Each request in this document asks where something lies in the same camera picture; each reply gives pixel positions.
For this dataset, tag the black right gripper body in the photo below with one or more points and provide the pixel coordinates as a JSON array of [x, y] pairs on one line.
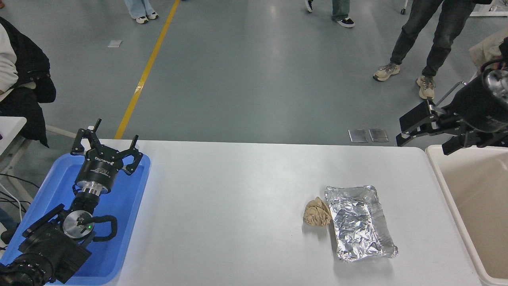
[[480, 111]]

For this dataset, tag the white side table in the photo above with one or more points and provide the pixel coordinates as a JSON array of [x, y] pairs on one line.
[[10, 127]]

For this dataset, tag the large pale bin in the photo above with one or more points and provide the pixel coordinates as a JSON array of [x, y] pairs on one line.
[[476, 198]]

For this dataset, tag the blue plastic tray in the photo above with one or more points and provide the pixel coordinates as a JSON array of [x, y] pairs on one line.
[[123, 206]]

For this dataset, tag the white furniture base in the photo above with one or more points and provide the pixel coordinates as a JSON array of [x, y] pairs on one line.
[[490, 10]]

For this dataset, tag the silver foil plate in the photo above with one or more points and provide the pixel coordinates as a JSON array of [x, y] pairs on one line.
[[357, 222]]

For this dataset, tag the metal floor plate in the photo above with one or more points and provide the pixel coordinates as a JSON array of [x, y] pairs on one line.
[[378, 135], [358, 135]]

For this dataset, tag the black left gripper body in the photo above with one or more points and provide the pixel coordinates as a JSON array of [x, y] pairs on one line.
[[99, 169]]

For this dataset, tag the crumpled tan paper ball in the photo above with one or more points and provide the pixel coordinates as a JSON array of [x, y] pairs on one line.
[[316, 212]]

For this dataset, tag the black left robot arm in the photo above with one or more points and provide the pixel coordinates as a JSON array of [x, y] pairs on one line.
[[47, 246]]

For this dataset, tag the white leg with caster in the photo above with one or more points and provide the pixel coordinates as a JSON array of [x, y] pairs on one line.
[[403, 11]]

